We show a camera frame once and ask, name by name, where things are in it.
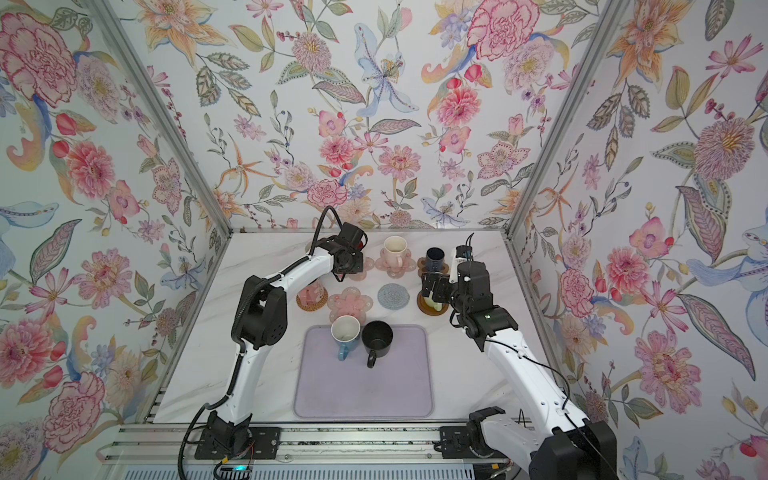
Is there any white mug green handle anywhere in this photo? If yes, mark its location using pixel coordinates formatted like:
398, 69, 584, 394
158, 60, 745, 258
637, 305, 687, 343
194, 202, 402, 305
424, 295, 444, 311

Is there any pink flower coaster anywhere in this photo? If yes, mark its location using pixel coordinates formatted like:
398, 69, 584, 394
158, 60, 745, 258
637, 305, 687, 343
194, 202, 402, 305
375, 248, 417, 279
327, 287, 374, 325
347, 257, 375, 282

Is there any brown paw print coaster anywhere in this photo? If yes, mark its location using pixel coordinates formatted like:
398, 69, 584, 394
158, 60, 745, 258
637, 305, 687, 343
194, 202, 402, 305
417, 257, 450, 276

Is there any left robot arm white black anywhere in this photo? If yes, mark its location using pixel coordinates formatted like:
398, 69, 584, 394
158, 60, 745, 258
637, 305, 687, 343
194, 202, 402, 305
208, 222, 368, 426

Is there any white mug blue handle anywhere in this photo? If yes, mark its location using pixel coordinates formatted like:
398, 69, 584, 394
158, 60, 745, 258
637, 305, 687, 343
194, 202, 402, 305
330, 315, 362, 361

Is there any small dark navy mug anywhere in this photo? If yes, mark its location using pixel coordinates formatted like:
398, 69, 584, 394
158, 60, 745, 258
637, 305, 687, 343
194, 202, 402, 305
424, 247, 445, 273

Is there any aluminium front rail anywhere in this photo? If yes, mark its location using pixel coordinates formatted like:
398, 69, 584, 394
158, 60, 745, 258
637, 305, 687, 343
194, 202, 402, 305
98, 421, 613, 466

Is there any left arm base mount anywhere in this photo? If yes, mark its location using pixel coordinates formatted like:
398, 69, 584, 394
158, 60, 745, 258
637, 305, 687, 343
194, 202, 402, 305
194, 411, 282, 460

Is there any grey rectangular tray mat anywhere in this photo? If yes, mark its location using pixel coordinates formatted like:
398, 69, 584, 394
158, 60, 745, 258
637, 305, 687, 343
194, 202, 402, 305
293, 325, 434, 421

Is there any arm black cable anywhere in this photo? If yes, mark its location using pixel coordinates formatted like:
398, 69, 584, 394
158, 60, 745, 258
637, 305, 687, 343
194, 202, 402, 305
176, 205, 346, 480
464, 232, 619, 480

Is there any round woven cork coaster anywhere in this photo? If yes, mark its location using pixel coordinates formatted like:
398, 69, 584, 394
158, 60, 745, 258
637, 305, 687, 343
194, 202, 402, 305
296, 290, 328, 312

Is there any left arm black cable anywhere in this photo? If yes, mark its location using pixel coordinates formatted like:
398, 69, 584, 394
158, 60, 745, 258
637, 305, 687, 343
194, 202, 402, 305
176, 205, 346, 480

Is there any black mug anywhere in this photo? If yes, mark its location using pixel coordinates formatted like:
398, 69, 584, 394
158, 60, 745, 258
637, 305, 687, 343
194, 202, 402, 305
361, 320, 394, 369

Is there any round wooden coaster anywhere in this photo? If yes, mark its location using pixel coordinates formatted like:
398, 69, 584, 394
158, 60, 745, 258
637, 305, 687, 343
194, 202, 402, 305
417, 295, 449, 316

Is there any round blue woven coaster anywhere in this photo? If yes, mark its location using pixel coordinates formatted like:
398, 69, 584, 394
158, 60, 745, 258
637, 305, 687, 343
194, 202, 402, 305
377, 283, 410, 311

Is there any cream mug pink handle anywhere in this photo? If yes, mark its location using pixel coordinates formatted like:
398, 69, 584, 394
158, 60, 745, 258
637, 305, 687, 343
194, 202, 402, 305
383, 235, 408, 269

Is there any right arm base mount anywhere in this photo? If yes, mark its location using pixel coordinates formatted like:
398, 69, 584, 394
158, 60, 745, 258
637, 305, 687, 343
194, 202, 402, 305
433, 406, 506, 460

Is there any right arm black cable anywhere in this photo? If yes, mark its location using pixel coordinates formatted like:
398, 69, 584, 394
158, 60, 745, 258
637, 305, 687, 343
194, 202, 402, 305
464, 232, 619, 480

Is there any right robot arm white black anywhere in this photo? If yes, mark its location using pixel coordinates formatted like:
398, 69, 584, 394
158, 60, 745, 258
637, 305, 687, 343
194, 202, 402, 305
421, 243, 618, 479

